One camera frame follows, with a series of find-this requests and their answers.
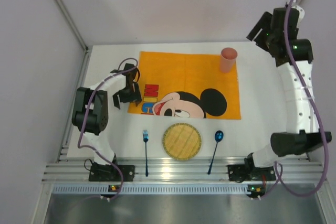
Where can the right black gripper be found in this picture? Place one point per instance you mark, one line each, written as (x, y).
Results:
(261, 35)

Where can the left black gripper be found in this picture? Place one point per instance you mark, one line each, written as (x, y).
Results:
(126, 95)

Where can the blue metallic fork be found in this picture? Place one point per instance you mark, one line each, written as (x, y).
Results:
(146, 139)

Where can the pink plastic cup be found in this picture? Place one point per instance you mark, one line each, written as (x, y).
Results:
(227, 59)

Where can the orange cartoon mouse placemat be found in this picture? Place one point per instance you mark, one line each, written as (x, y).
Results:
(186, 86)

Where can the round woven bamboo plate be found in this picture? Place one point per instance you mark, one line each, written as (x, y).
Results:
(181, 141)

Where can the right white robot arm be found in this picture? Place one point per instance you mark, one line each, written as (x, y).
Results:
(302, 132)

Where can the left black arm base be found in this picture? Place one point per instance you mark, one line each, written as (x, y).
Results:
(107, 173)

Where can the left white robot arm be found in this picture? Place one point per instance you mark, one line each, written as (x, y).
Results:
(91, 110)

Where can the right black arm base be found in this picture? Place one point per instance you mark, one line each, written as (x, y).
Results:
(249, 172)

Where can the blue metallic spoon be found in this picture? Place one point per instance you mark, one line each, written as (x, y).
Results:
(219, 135)

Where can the aluminium front rail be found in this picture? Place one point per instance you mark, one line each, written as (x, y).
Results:
(295, 170)

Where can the slotted grey cable duct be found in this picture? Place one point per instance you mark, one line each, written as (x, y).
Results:
(159, 189)

